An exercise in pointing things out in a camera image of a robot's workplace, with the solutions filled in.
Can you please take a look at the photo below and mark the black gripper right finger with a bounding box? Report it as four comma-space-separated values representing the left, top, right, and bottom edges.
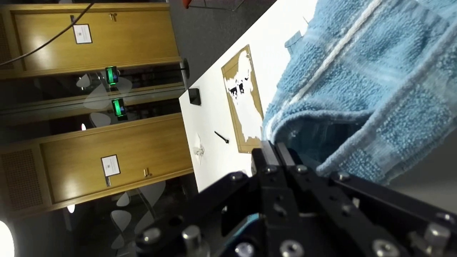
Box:
277, 142, 457, 257

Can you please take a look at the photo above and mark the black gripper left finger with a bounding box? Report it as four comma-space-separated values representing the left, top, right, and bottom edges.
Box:
134, 141, 305, 257

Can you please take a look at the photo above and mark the blue striped towel cloth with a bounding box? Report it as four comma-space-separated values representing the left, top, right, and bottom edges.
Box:
261, 0, 457, 188

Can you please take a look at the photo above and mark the small black pen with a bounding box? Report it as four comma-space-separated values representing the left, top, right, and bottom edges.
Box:
212, 131, 231, 145

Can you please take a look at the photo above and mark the small black table object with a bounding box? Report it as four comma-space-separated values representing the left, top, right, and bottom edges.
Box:
188, 88, 202, 108

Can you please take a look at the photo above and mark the small green glowing light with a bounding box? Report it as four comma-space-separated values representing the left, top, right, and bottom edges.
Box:
104, 66, 119, 92
111, 98, 127, 121

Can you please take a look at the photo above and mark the wooden door with white label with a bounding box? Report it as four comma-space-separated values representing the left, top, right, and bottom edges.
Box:
0, 2, 184, 81
0, 113, 194, 219

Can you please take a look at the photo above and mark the black camera cable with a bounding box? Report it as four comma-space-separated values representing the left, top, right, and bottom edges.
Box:
0, 2, 95, 68

